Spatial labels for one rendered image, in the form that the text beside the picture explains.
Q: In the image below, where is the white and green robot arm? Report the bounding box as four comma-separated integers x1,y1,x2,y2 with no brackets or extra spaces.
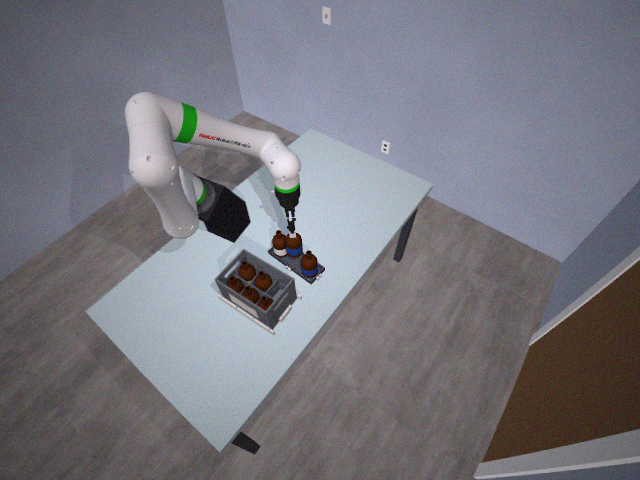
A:
125,92,302,239

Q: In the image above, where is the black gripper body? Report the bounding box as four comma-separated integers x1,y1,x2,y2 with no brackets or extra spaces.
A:
279,199,299,215

